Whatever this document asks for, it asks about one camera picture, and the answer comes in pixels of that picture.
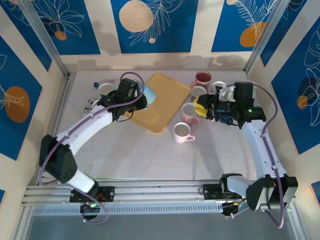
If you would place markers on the clear bottle blue cap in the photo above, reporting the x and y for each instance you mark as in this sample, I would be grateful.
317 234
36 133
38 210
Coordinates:
95 84

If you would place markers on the pink mug maroon inside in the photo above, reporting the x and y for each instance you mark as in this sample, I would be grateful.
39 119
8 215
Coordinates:
203 76

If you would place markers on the white mug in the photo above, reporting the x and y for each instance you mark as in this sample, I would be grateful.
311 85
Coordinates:
198 91
220 83

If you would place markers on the controller board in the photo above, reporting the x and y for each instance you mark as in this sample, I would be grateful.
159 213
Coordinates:
228 210
87 208

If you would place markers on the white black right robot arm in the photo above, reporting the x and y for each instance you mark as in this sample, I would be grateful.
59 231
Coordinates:
257 145

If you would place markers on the aluminium side rail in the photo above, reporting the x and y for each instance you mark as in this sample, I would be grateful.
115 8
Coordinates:
301 226
61 105

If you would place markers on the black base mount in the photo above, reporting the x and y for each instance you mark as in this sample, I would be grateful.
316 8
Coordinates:
210 192
108 193

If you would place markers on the pale pink mug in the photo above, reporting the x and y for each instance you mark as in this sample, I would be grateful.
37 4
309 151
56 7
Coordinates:
181 131

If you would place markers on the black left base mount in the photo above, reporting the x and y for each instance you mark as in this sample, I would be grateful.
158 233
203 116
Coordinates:
108 193

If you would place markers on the right controller board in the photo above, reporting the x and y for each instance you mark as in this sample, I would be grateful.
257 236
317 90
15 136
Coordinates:
228 210

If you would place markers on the light blue mug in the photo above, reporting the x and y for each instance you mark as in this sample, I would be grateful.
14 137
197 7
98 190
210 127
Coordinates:
151 96

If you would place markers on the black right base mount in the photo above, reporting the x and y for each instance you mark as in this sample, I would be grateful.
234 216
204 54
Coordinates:
210 192

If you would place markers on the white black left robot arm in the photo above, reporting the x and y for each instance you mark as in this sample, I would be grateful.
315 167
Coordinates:
82 127

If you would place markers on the left controller board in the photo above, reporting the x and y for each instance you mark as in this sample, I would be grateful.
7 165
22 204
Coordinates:
87 208

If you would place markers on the yellow tray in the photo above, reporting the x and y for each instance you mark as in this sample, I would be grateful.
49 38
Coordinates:
170 100

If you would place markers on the dark green mug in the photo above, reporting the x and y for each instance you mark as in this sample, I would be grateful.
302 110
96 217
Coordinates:
105 88

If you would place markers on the white table cloth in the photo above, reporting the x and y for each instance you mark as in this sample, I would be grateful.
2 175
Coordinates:
150 160

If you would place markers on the aluminium frame post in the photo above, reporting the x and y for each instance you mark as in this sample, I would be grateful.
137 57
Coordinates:
268 32
42 32

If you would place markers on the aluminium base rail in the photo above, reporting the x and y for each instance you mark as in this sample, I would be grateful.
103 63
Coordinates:
160 191

